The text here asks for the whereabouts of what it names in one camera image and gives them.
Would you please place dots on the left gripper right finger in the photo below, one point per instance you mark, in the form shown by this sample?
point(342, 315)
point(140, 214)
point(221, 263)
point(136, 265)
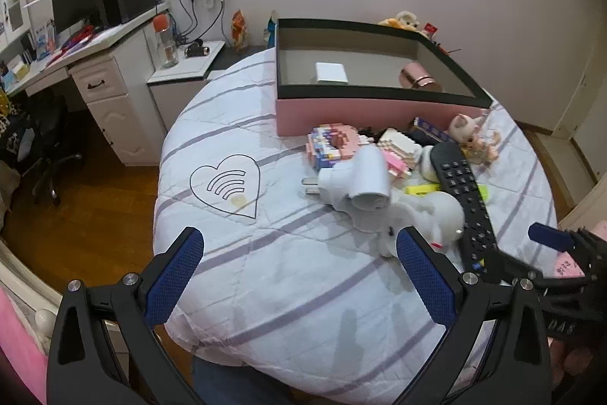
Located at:
point(494, 349)

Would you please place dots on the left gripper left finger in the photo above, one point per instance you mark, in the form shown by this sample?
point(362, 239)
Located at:
point(104, 347)

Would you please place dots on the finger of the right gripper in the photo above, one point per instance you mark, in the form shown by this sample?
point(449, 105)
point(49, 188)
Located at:
point(551, 237)

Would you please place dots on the pig girl doll figurine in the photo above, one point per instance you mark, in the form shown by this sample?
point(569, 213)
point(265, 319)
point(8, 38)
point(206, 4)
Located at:
point(478, 146)

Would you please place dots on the black TV remote control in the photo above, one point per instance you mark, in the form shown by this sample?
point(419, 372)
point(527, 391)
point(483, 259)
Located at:
point(477, 244)

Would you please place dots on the yellow highlighter pen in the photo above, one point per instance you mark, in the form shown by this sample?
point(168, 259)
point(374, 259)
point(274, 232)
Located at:
point(424, 189)

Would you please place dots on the white pink brick model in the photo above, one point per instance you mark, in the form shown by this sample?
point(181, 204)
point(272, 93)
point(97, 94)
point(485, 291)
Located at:
point(401, 153)

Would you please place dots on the blue card box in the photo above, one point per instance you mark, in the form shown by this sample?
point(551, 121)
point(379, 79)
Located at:
point(425, 133)

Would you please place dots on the white multi-plug adapter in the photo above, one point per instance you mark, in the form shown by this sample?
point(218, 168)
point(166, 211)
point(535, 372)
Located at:
point(358, 187)

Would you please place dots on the pink donut brick model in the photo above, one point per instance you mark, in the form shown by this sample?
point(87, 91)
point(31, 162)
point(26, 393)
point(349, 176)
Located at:
point(329, 144)

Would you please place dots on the white earbuds case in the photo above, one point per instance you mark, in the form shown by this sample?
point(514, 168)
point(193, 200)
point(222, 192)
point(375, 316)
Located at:
point(426, 167)

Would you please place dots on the white striped quilted tablecloth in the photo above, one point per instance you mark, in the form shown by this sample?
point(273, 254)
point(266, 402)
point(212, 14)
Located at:
point(286, 284)

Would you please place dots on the rose gold metal cup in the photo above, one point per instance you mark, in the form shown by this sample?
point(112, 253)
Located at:
point(414, 76)

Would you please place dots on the pink black storage box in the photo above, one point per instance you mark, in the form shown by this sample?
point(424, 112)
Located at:
point(373, 57)

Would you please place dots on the orange toy crate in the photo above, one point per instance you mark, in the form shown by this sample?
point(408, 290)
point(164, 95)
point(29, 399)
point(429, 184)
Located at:
point(429, 31)

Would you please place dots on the white low cabinet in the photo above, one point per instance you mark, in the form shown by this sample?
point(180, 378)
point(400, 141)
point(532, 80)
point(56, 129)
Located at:
point(173, 88)

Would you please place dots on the yellow plush toy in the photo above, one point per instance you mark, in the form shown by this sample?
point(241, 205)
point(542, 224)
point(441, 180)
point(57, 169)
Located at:
point(404, 20)

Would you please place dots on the white desk with drawers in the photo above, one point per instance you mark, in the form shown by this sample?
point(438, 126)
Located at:
point(111, 74)

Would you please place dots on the white square charger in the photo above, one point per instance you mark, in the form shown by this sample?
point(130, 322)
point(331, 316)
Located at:
point(330, 73)

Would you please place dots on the orange cap water bottle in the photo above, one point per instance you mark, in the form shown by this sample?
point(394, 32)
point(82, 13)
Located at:
point(165, 43)

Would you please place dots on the black bench shelf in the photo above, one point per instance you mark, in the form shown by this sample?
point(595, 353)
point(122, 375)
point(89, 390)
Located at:
point(228, 56)

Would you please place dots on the white glass door cabinet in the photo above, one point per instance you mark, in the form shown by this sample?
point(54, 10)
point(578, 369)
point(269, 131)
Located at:
point(15, 19)

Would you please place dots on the orange snack bag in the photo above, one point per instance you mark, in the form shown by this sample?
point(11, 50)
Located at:
point(239, 33)

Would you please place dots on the blue white snack bag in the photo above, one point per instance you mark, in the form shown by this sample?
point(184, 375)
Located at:
point(269, 33)

